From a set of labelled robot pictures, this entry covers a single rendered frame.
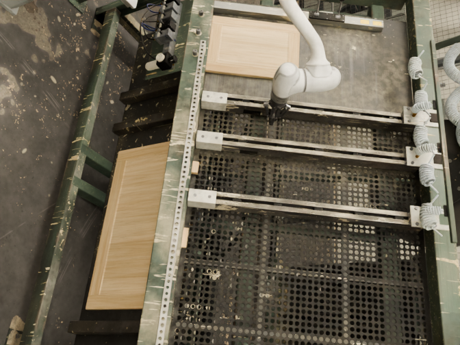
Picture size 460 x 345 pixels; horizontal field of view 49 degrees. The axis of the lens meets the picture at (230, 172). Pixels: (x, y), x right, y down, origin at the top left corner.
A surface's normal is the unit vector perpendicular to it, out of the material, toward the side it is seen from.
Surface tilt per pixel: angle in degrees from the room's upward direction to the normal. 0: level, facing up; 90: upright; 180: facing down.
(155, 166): 90
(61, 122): 0
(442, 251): 58
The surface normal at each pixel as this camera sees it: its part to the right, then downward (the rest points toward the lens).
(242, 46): 0.07, -0.43
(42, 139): 0.88, -0.14
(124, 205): -0.47, -0.42
